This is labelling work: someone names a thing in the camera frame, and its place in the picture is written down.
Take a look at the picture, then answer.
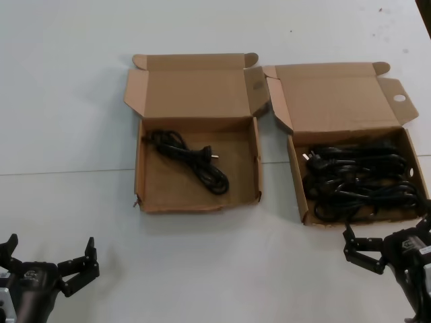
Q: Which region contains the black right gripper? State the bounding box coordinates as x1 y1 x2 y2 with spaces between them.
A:
341 198 431 323

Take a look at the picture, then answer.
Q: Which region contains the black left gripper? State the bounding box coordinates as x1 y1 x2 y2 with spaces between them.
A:
0 234 101 323

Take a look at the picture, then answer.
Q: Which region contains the cardboard box with round hole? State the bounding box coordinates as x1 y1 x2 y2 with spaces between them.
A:
262 61 431 225

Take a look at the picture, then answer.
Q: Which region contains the cardboard box with torn edge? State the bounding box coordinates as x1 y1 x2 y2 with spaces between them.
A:
123 52 270 215

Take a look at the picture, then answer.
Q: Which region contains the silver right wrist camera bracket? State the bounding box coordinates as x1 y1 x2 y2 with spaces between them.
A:
423 247 431 303

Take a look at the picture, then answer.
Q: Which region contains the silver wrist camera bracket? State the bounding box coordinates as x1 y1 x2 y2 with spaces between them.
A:
0 285 17 323
423 247 431 303

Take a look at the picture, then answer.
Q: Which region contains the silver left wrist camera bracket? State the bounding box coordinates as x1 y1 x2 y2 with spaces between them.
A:
0 285 17 323

